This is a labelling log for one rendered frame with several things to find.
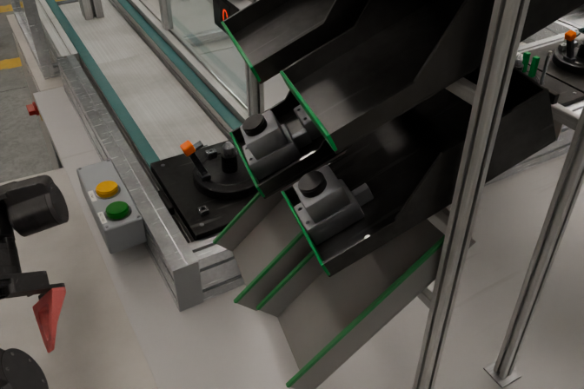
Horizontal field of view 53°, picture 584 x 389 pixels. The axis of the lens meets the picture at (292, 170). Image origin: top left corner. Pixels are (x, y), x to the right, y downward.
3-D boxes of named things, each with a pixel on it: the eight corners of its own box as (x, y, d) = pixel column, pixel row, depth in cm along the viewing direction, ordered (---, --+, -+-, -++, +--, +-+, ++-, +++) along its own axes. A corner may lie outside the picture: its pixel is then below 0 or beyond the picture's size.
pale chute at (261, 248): (256, 312, 84) (234, 303, 81) (233, 250, 94) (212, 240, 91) (395, 173, 77) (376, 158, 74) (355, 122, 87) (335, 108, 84)
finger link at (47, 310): (78, 339, 76) (63, 272, 79) (22, 351, 70) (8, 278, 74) (56, 355, 80) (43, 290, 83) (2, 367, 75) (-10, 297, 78)
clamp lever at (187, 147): (201, 178, 107) (182, 150, 102) (196, 172, 109) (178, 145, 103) (217, 167, 108) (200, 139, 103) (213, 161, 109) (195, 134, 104)
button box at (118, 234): (109, 255, 105) (103, 229, 101) (82, 191, 120) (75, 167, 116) (148, 241, 108) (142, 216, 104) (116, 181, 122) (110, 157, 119)
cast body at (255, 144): (258, 181, 75) (233, 144, 70) (251, 161, 78) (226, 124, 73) (316, 149, 74) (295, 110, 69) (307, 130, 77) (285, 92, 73)
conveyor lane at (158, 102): (202, 280, 106) (196, 240, 100) (87, 85, 164) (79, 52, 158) (335, 227, 117) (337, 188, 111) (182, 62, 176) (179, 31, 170)
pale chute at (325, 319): (310, 394, 73) (286, 387, 70) (277, 315, 83) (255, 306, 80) (477, 241, 67) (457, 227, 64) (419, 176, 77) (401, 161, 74)
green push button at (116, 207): (110, 226, 104) (109, 217, 102) (104, 213, 106) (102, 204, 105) (133, 219, 105) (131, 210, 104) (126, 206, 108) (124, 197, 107)
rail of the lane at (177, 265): (179, 312, 100) (171, 267, 93) (64, 90, 162) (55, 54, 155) (209, 299, 102) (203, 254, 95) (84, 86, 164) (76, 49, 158)
